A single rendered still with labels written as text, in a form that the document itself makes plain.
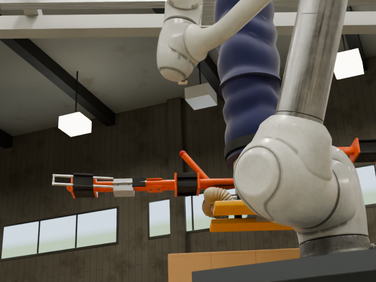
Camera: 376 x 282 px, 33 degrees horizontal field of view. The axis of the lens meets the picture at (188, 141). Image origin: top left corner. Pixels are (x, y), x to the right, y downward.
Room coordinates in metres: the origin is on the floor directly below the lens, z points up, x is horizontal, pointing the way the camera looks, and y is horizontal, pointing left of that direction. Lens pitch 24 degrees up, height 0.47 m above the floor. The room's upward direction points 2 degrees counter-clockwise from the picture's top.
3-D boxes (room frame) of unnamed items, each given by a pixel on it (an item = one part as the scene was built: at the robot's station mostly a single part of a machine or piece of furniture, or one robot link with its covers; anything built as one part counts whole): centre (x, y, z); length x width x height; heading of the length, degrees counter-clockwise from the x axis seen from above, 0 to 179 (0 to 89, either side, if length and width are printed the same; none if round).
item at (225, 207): (1.96, -0.24, 1.13); 0.34 x 0.10 x 0.05; 92
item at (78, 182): (1.97, 0.30, 1.23); 0.31 x 0.03 x 0.05; 105
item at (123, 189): (2.03, 0.22, 1.22); 0.07 x 0.07 x 0.04; 2
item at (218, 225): (2.15, -0.24, 1.13); 0.34 x 0.10 x 0.05; 92
